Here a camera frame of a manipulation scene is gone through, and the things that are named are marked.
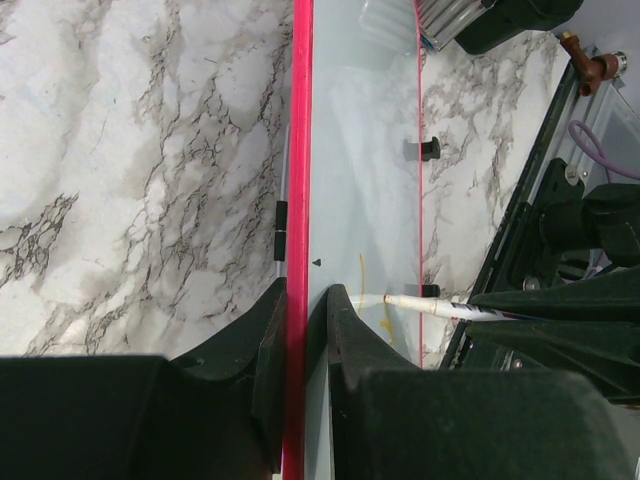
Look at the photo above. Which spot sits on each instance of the brass pipe fitting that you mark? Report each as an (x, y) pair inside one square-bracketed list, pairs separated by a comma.
[(593, 71)]

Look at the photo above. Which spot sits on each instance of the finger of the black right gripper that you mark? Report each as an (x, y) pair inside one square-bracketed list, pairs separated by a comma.
[(607, 353), (613, 297)]

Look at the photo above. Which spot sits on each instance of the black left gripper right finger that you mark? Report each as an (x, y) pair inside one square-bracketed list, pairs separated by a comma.
[(393, 420)]

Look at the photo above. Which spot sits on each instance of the black whiteboard stand clip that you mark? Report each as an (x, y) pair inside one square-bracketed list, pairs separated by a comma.
[(422, 290), (424, 151)]

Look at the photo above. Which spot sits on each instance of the aluminium frame rail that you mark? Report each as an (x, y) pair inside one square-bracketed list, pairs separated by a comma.
[(440, 21)]

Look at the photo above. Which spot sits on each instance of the white marker pen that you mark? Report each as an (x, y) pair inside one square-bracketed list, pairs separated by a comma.
[(451, 310)]

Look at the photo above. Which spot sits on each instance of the pink framed whiteboard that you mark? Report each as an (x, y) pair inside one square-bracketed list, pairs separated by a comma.
[(354, 196)]

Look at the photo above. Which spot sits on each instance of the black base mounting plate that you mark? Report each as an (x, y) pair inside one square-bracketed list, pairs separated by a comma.
[(525, 240)]

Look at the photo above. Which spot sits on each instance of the black toolbox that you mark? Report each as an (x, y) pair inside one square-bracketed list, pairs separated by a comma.
[(508, 18)]

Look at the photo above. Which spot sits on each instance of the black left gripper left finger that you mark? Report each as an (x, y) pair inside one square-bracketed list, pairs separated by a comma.
[(215, 412)]

